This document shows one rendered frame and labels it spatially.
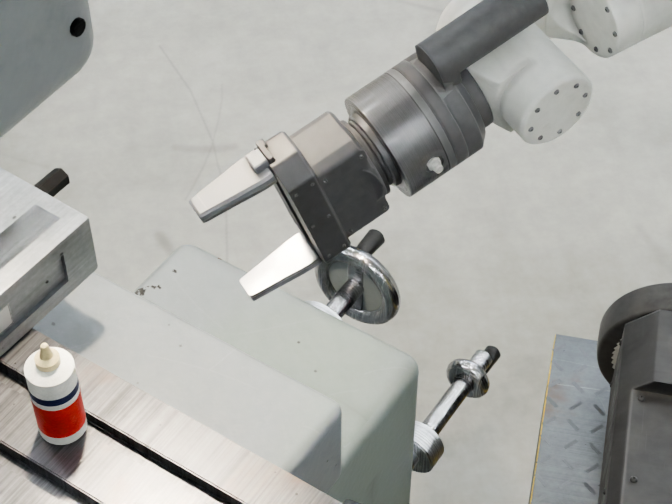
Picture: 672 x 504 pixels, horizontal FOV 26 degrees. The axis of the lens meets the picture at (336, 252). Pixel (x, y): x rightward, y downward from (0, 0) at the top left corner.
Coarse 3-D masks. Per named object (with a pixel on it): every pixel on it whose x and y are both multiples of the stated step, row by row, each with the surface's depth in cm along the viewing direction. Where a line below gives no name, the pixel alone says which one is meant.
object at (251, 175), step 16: (240, 160) 104; (256, 160) 103; (224, 176) 104; (240, 176) 103; (256, 176) 103; (272, 176) 103; (208, 192) 103; (224, 192) 103; (240, 192) 103; (256, 192) 103; (208, 208) 103; (224, 208) 103
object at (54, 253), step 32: (0, 192) 130; (32, 192) 130; (0, 224) 128; (32, 224) 128; (64, 224) 128; (0, 256) 125; (32, 256) 125; (64, 256) 128; (0, 288) 123; (32, 288) 127; (64, 288) 130; (0, 320) 125; (32, 320) 128; (0, 352) 126
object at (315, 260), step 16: (288, 240) 113; (304, 240) 112; (272, 256) 112; (288, 256) 112; (304, 256) 111; (256, 272) 112; (272, 272) 111; (288, 272) 111; (304, 272) 111; (256, 288) 111; (272, 288) 111
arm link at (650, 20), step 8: (640, 0) 110; (648, 0) 110; (656, 0) 110; (664, 0) 110; (648, 8) 110; (656, 8) 110; (664, 8) 111; (648, 16) 110; (656, 16) 111; (664, 16) 111; (648, 24) 111; (656, 24) 111; (664, 24) 112; (648, 32) 111; (656, 32) 112; (640, 40) 112
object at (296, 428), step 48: (96, 288) 143; (48, 336) 139; (96, 336) 139; (144, 336) 139; (192, 336) 139; (144, 384) 135; (192, 384) 135; (240, 384) 135; (288, 384) 135; (240, 432) 131; (288, 432) 131; (336, 432) 135; (336, 480) 141
